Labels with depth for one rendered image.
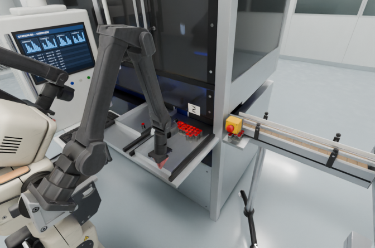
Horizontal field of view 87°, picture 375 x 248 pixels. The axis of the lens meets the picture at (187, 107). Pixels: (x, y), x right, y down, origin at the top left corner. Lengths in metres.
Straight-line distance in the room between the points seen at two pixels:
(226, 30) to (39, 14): 1.07
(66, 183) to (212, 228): 1.40
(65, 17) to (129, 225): 1.60
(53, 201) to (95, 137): 0.18
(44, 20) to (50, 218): 1.12
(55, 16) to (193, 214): 1.75
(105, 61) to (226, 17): 0.55
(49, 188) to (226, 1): 0.87
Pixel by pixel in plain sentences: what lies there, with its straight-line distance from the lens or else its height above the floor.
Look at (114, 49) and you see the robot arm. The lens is 0.58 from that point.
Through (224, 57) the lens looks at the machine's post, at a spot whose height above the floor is 1.36.
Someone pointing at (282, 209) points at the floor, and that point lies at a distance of 2.06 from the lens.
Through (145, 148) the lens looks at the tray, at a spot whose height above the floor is 0.88.
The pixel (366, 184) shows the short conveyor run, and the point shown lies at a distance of 1.25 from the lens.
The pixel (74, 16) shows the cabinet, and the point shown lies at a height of 1.52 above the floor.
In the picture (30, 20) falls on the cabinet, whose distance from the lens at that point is 1.49.
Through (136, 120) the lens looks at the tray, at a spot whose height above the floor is 0.88.
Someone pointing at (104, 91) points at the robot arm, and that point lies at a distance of 0.59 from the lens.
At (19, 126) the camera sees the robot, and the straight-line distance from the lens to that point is 0.69.
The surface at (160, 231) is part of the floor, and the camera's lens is 1.87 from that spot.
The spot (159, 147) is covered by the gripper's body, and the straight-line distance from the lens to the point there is 0.90.
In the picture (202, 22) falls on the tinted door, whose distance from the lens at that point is 1.00.
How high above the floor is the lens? 1.65
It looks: 31 degrees down
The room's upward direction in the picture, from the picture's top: 2 degrees counter-clockwise
